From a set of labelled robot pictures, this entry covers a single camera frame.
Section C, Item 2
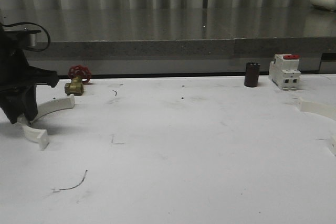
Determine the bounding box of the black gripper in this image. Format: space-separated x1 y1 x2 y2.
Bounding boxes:
1 24 59 124

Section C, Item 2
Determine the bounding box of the white circuit breaker red switch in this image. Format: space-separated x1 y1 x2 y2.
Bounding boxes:
268 54 301 90

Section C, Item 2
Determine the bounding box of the grey stone counter slab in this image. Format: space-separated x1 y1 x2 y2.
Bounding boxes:
1 7 335 76

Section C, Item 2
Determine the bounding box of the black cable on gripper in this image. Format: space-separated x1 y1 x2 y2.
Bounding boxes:
4 21 51 52

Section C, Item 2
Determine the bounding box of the wrist camera grey black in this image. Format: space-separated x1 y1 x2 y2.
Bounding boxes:
5 29 41 49

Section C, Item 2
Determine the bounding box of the white half clamp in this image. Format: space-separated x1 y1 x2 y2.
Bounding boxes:
296 97 335 156
17 94 75 150

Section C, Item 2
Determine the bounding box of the dark brown cylinder coupling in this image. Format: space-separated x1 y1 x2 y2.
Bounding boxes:
244 62 260 88

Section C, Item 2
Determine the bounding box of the brass valve red handwheel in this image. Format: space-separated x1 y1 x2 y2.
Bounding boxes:
65 65 91 95

